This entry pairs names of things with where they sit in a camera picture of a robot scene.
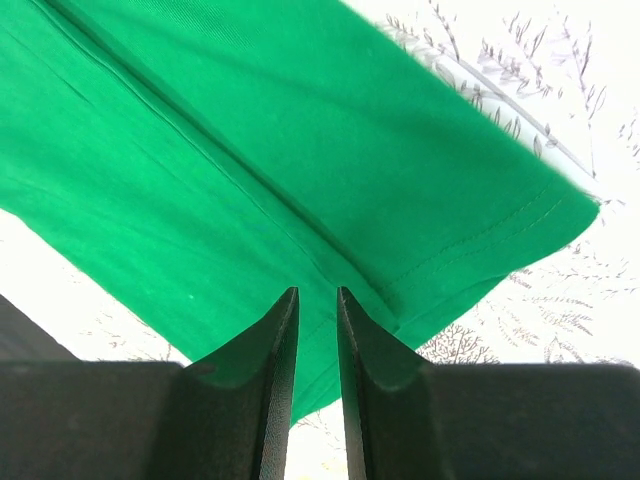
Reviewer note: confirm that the floral patterned table cloth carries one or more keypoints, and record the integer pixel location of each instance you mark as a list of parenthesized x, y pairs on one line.
[(539, 73)]

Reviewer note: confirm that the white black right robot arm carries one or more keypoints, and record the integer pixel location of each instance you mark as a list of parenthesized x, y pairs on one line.
[(227, 415)]

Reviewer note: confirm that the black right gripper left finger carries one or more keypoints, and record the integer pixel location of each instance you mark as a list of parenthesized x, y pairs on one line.
[(226, 416)]

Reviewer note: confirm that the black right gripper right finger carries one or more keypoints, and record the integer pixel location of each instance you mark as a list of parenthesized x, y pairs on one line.
[(408, 418)]

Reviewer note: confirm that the green t shirt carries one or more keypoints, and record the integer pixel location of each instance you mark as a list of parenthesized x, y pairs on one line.
[(197, 158)]

